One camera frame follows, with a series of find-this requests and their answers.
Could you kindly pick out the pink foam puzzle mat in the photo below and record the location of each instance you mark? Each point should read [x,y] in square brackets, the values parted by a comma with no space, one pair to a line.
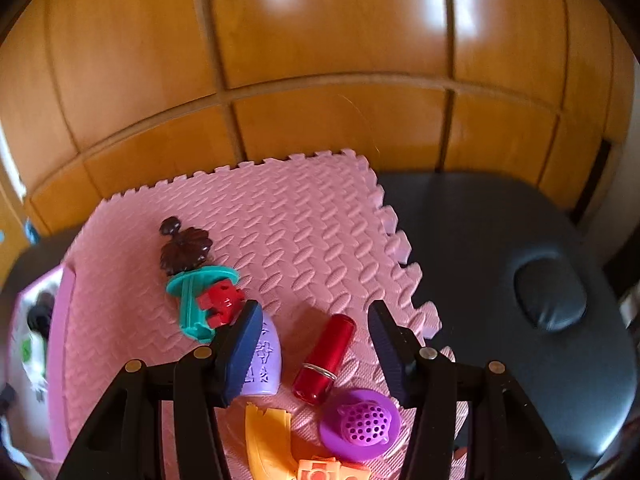
[300,240]

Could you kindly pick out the wooden panelled wardrobe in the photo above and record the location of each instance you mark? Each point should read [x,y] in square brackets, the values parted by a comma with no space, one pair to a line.
[325,35]

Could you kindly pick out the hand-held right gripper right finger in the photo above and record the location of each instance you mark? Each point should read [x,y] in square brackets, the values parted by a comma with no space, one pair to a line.
[385,345]

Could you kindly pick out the orange toy camera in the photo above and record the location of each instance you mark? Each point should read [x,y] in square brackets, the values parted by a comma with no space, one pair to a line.
[325,470]

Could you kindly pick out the purple toy strainer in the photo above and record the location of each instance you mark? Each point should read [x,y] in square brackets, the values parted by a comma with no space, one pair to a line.
[362,425]

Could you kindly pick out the black oval face-hole cushion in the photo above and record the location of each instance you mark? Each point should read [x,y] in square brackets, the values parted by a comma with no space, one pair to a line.
[550,292]

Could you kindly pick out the red toy piece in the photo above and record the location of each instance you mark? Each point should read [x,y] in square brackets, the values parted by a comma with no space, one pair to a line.
[220,302]

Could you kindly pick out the pink storage box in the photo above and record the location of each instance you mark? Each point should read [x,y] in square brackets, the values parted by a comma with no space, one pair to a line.
[60,340]

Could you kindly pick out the yellow toy track piece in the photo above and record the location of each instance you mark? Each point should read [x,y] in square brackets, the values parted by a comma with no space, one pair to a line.
[267,440]

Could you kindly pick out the brown-haired toy doll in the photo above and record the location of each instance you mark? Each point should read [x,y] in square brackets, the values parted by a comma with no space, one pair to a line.
[185,250]

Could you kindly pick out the teal toy spool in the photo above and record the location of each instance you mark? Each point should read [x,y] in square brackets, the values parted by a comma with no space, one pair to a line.
[187,295]

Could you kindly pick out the dark toy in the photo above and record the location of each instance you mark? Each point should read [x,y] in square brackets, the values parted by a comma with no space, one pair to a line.
[41,312]

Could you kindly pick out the black padded massage table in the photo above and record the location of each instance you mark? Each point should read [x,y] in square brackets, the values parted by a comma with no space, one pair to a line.
[475,220]

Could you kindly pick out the red lipstick tube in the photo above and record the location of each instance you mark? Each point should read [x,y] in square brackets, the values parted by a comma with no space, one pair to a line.
[325,360]

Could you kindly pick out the lavender toy piece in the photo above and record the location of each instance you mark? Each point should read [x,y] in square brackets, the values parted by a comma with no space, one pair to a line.
[267,360]

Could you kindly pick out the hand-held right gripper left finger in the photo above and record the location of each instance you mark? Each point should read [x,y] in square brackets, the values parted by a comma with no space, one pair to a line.
[245,345]

